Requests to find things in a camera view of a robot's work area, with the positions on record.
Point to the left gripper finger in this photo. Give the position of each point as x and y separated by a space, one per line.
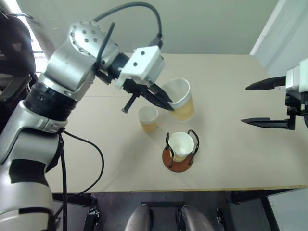
158 102
162 92

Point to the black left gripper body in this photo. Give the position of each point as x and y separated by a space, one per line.
138 87

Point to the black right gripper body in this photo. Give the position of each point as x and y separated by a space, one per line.
299 102

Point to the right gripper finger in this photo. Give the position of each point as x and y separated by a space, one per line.
267 122
269 83

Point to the large paper cup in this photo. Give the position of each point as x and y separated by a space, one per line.
184 107

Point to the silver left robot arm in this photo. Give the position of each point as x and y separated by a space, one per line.
62 65

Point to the small paper cup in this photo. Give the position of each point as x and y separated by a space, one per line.
181 144
148 124

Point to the white board panel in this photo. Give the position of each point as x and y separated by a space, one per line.
288 211

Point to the grey rounded shape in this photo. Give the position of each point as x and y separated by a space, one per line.
140 217
196 219

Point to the black chair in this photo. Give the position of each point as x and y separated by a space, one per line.
16 48

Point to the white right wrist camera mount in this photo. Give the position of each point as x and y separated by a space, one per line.
297 77

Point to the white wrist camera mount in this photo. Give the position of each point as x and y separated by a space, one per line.
297 77
144 62

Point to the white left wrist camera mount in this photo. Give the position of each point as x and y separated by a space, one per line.
144 62

